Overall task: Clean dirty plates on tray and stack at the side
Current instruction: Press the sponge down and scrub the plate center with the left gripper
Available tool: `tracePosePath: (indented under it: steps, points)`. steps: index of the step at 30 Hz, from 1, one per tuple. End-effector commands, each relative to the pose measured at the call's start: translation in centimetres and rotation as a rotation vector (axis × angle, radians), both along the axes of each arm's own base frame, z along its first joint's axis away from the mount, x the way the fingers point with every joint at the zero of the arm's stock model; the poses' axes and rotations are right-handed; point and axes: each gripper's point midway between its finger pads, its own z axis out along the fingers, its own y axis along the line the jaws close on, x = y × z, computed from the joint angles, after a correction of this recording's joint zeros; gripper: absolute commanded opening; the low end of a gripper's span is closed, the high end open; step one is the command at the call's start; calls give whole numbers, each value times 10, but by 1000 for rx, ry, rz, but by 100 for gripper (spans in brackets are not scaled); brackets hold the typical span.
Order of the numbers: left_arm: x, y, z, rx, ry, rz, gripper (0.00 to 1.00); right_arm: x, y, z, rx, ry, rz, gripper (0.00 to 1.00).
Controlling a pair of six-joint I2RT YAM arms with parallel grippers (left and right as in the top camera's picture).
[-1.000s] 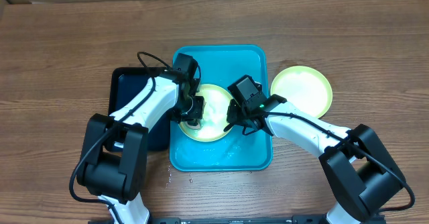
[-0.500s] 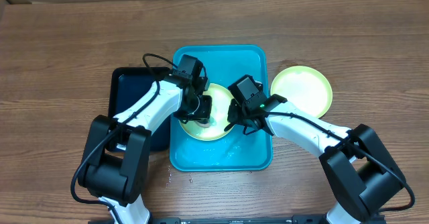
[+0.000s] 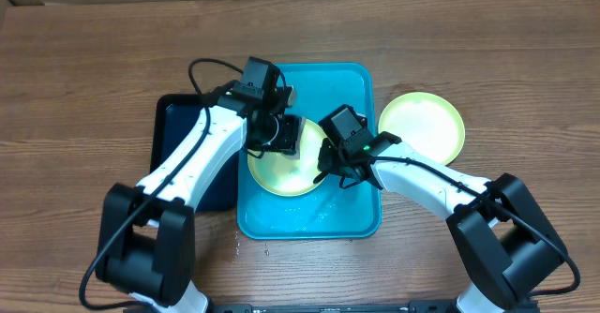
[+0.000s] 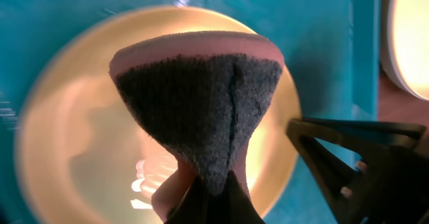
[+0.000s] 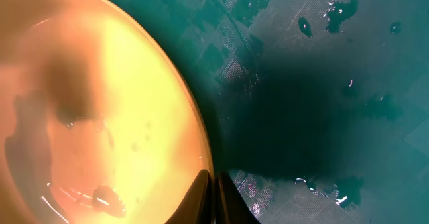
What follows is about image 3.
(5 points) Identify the yellow-green plate top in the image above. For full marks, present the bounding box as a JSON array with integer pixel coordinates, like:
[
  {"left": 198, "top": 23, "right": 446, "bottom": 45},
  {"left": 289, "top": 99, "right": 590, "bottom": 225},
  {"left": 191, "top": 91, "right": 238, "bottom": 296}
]
[{"left": 247, "top": 119, "right": 325, "bottom": 197}]

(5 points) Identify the yellow-green plate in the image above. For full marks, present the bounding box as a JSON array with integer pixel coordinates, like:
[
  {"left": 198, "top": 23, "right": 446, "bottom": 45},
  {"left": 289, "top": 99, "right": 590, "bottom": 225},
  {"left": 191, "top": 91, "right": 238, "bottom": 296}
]
[
  {"left": 247, "top": 119, "right": 325, "bottom": 197},
  {"left": 378, "top": 92, "right": 466, "bottom": 165}
]

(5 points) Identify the yellow-green plate bottom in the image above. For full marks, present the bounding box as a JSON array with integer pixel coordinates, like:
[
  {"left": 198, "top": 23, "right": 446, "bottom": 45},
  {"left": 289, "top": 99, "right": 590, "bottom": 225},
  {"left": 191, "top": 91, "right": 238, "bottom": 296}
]
[{"left": 378, "top": 92, "right": 466, "bottom": 165}]

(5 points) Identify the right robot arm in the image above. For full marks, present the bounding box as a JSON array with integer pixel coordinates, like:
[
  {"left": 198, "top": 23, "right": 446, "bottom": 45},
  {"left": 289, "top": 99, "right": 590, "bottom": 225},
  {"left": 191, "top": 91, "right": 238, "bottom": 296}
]
[{"left": 318, "top": 105, "right": 571, "bottom": 312}]

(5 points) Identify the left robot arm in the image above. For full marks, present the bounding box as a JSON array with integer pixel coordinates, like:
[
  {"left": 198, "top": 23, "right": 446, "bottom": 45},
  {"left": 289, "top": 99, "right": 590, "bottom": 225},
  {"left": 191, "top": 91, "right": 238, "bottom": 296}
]
[{"left": 79, "top": 57, "right": 304, "bottom": 312}]

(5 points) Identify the teal plastic tray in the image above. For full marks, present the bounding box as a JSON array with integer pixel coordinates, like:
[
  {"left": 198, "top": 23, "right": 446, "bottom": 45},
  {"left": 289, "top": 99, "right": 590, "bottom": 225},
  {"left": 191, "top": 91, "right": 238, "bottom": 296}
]
[{"left": 237, "top": 63, "right": 382, "bottom": 240}]

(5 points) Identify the black rectangular tray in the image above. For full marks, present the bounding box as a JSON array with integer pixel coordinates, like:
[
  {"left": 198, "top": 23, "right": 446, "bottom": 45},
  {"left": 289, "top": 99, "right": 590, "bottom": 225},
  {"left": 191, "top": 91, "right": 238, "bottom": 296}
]
[{"left": 150, "top": 94, "right": 239, "bottom": 214}]

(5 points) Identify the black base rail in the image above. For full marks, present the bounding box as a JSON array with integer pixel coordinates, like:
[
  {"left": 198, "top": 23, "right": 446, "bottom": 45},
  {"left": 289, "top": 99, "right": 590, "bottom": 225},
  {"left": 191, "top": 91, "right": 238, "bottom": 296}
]
[{"left": 122, "top": 298, "right": 540, "bottom": 313}]

